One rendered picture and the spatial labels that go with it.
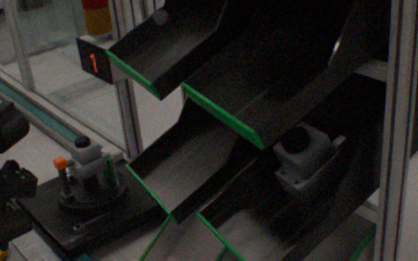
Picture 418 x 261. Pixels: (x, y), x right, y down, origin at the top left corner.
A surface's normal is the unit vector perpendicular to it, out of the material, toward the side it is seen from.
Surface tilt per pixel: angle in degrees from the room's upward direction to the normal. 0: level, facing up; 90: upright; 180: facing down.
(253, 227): 25
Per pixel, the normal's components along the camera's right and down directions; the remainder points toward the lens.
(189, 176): -0.44, -0.66
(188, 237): -0.68, -0.40
